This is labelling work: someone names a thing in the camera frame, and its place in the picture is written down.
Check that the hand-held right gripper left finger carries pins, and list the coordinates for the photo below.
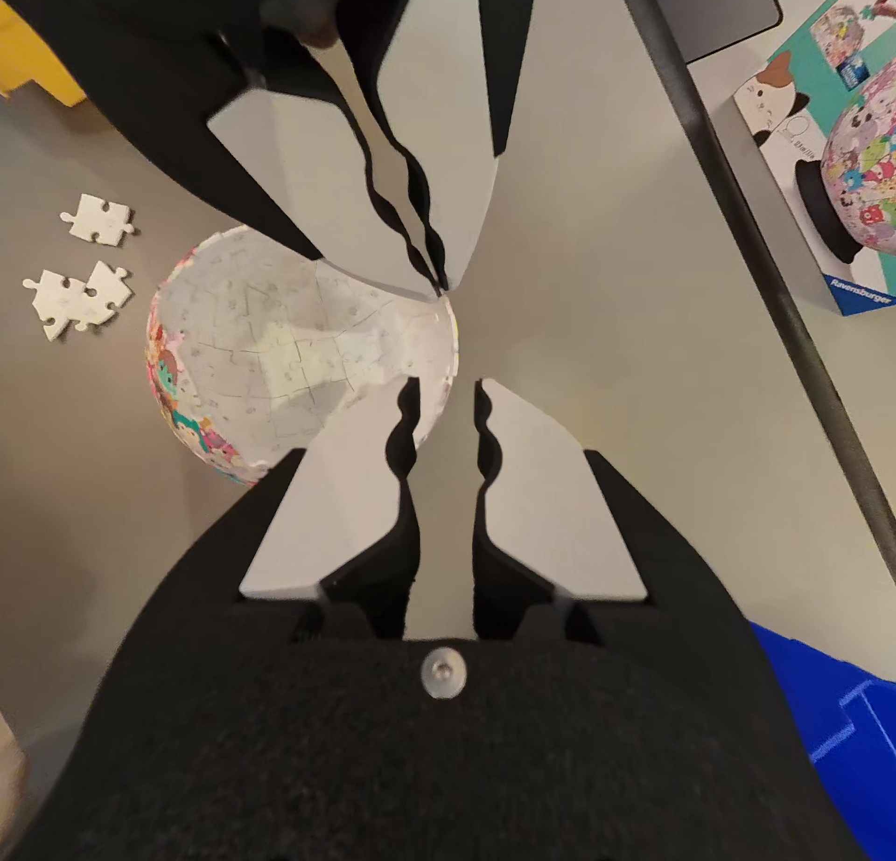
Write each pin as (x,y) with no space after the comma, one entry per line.
(336,511)

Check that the yellow plastic bin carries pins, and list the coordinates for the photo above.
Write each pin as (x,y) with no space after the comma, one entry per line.
(35,56)

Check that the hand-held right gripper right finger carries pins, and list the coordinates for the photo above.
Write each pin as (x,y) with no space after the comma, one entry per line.
(553,511)

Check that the grey laptop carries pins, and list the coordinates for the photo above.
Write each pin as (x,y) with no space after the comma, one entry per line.
(714,7)

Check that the white puzzle piece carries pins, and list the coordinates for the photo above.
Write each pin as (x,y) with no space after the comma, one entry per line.
(56,305)
(105,293)
(98,219)

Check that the colourful puzzle ball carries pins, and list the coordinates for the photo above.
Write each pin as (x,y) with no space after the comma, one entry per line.
(266,357)

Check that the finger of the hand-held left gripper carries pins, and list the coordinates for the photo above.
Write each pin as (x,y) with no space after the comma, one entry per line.
(448,105)
(301,168)

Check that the blue plastic bin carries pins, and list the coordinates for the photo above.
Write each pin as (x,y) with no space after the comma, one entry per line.
(854,756)

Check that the puzzle ball cardboard box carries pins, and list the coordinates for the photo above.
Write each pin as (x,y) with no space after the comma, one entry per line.
(861,154)

